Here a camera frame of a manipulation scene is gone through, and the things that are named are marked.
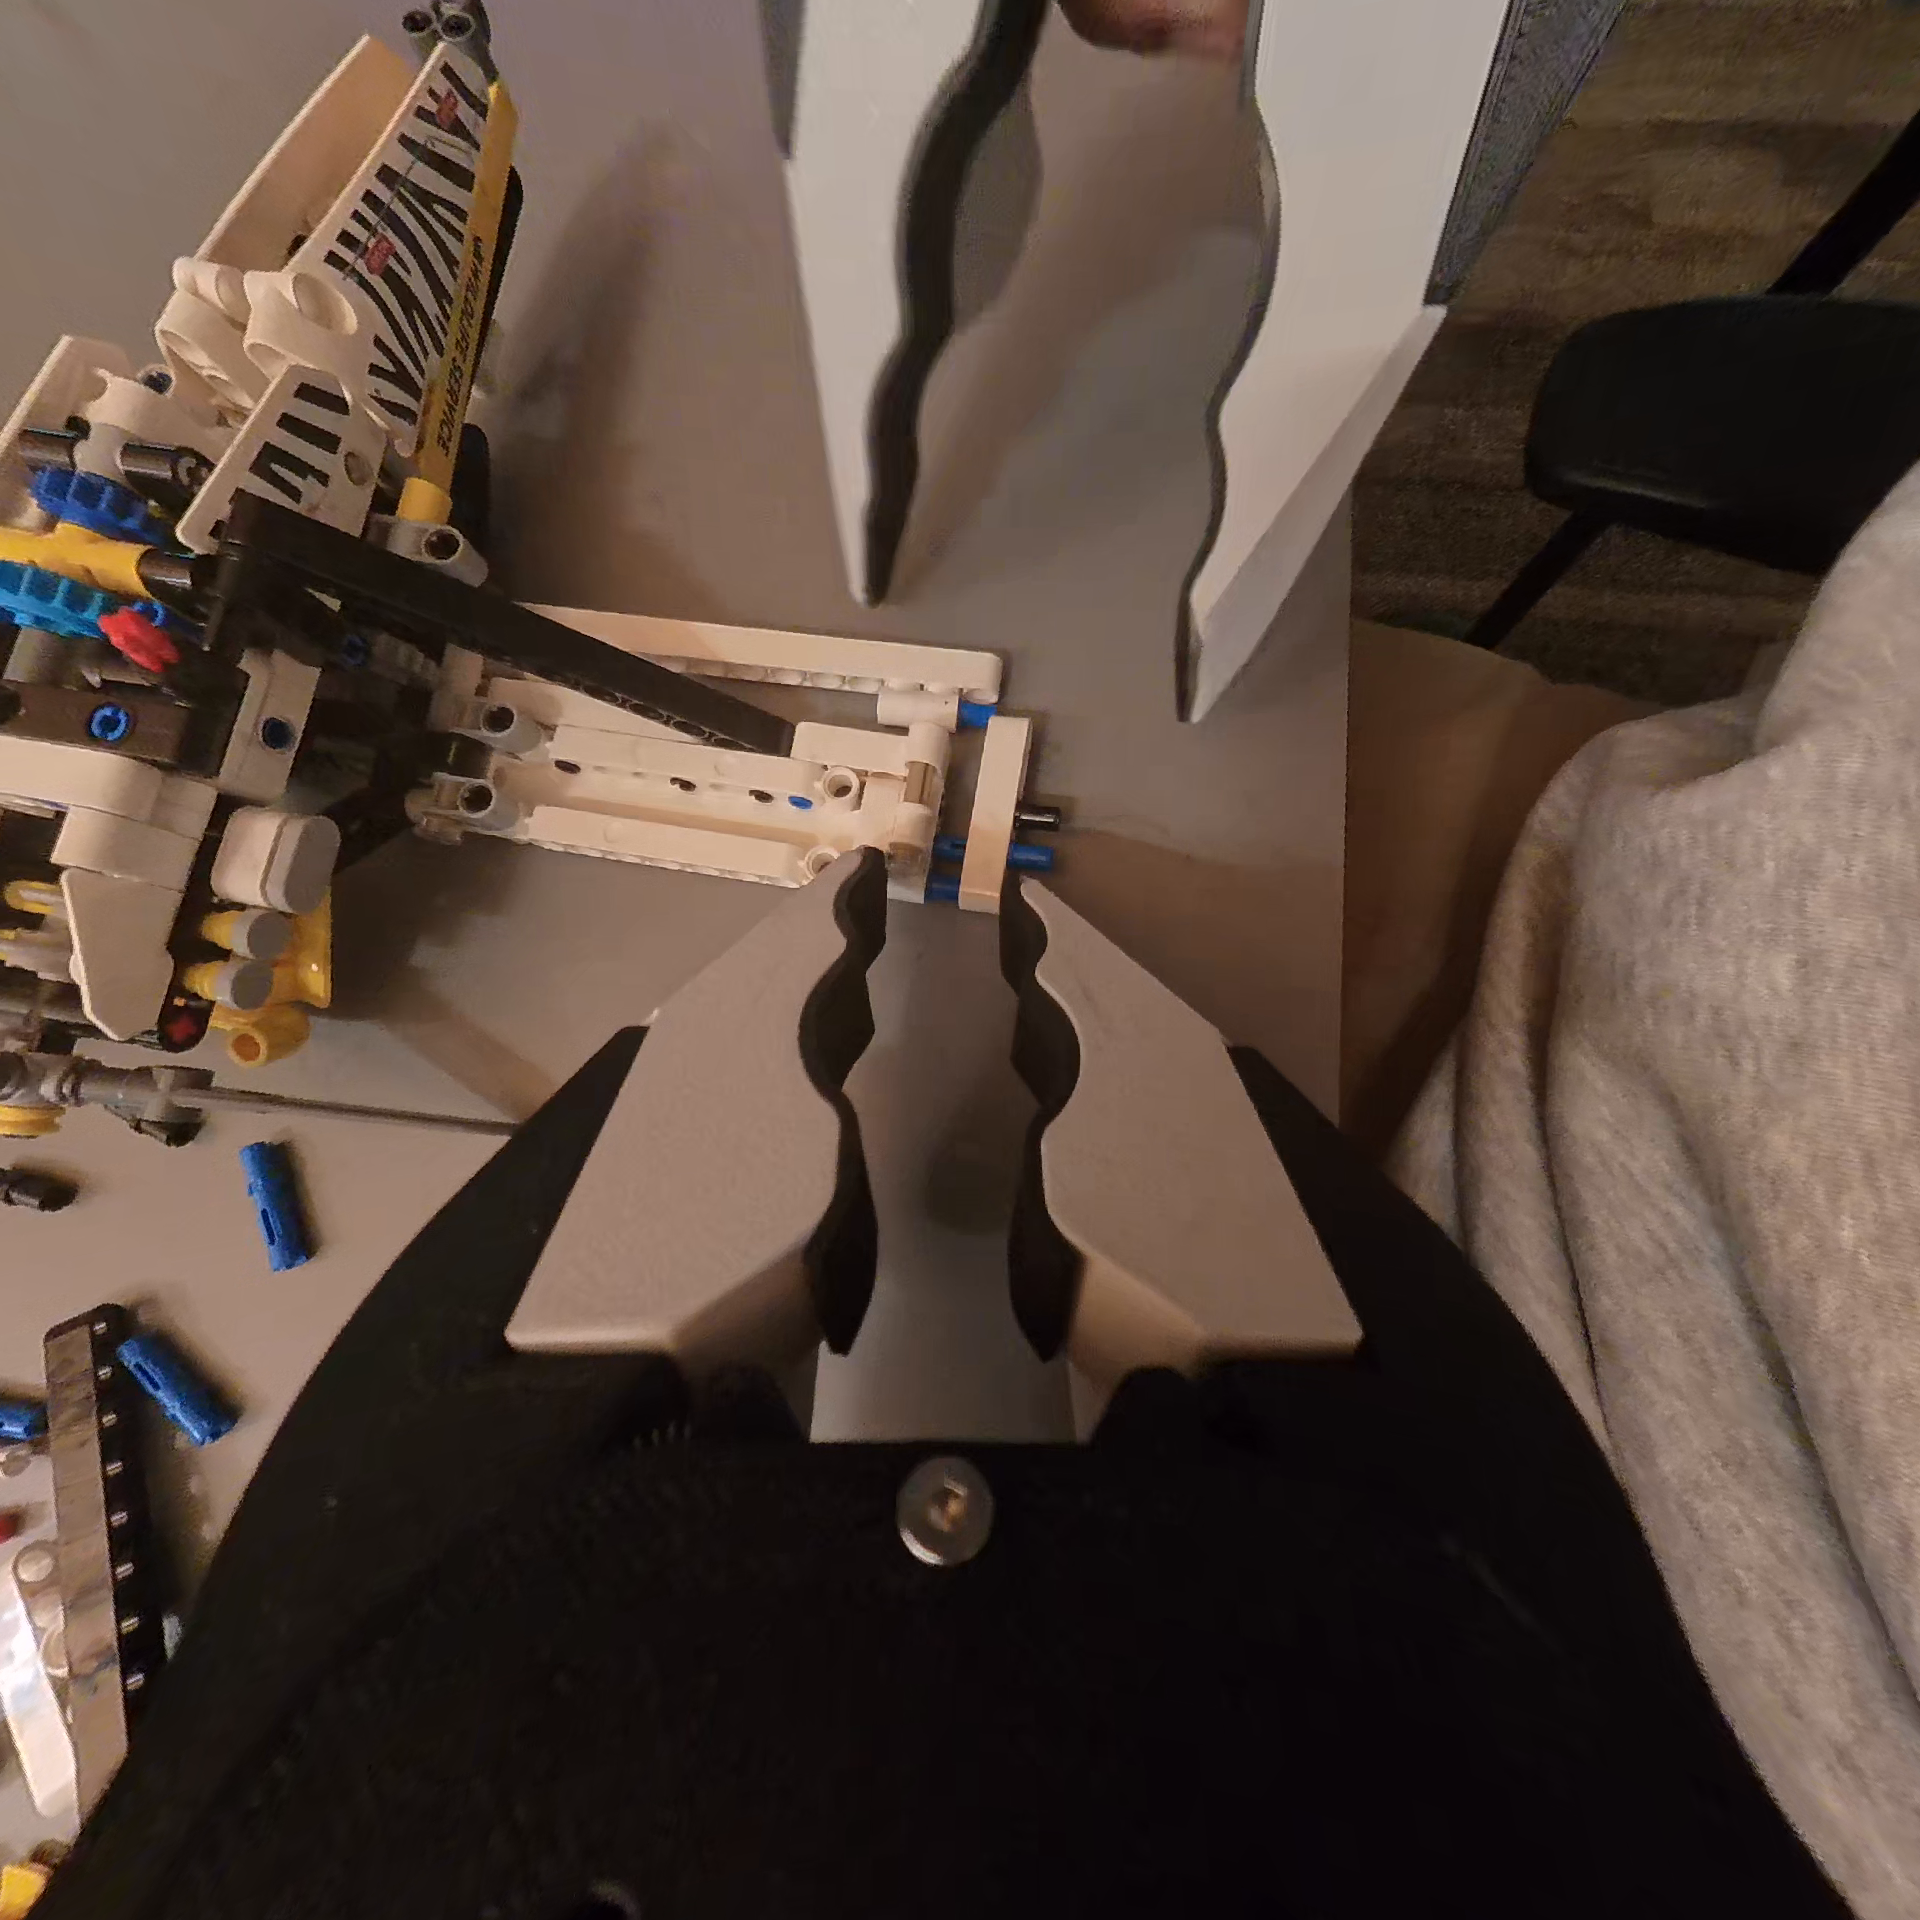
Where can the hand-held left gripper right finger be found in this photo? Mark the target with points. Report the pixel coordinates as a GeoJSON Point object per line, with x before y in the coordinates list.
{"type": "Point", "coordinates": [1200, 1200]}

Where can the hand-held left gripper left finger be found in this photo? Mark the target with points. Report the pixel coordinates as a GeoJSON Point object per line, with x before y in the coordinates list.
{"type": "Point", "coordinates": [691, 1185]}

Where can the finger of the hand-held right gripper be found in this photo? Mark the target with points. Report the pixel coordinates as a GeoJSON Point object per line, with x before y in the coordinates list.
{"type": "Point", "coordinates": [1382, 149]}
{"type": "Point", "coordinates": [855, 149]}

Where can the white lego skid assembly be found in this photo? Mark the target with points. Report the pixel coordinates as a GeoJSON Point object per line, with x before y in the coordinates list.
{"type": "Point", "coordinates": [661, 797]}

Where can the white beam with blue pins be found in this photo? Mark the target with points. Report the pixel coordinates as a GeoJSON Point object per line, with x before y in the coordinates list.
{"type": "Point", "coordinates": [997, 797]}

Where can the long white lego beam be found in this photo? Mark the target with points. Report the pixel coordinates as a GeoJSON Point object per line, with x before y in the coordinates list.
{"type": "Point", "coordinates": [840, 648]}

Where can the zebra striped lego helicopter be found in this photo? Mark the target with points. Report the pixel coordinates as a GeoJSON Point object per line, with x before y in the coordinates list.
{"type": "Point", "coordinates": [375, 301]}

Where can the pile of lego pieces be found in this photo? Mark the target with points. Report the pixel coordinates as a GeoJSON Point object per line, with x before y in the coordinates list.
{"type": "Point", "coordinates": [38, 1652]}

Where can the blue lego pin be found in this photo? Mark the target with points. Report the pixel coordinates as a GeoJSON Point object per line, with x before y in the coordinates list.
{"type": "Point", "coordinates": [176, 1388]}
{"type": "Point", "coordinates": [21, 1420]}
{"type": "Point", "coordinates": [274, 1200]}

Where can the black lego pin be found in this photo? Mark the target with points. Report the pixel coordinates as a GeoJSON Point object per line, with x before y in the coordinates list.
{"type": "Point", "coordinates": [38, 1189]}

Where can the long black lego beam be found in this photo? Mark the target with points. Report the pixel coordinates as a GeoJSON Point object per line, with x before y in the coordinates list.
{"type": "Point", "coordinates": [90, 1501]}

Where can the person's right hand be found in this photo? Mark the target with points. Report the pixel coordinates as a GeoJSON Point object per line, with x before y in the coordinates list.
{"type": "Point", "coordinates": [1155, 23]}

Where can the black chair seat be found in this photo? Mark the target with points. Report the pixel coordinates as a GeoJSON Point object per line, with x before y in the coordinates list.
{"type": "Point", "coordinates": [1695, 406]}

